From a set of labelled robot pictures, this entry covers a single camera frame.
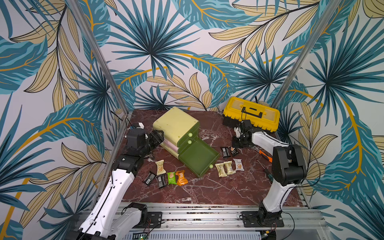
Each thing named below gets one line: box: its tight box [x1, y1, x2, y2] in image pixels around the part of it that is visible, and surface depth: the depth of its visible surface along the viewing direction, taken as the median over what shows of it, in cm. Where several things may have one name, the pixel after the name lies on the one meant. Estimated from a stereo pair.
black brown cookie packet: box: [230, 146, 240, 157], surface depth 97 cm
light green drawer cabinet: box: [152, 106, 200, 160], surface depth 85 cm
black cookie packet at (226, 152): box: [220, 146, 231, 160], surface depth 99 cm
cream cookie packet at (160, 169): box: [155, 159, 167, 176], surface depth 92 cm
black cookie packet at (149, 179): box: [143, 172, 156, 186], surface depth 87 cm
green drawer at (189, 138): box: [177, 121, 200, 151], surface depth 85 cm
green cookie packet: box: [167, 171, 177, 186], surface depth 87 cm
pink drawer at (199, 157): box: [178, 137, 221, 178], surface depth 98 cm
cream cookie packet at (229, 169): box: [223, 160, 236, 175], surface depth 92 cm
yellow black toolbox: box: [222, 96, 281, 133], surface depth 100 cm
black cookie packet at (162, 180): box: [156, 173, 168, 188], surface depth 87 cm
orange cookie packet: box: [175, 169, 189, 186], surface depth 87 cm
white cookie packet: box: [233, 158, 245, 171], surface depth 94 cm
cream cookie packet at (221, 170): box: [215, 163, 228, 178], surface depth 90 cm
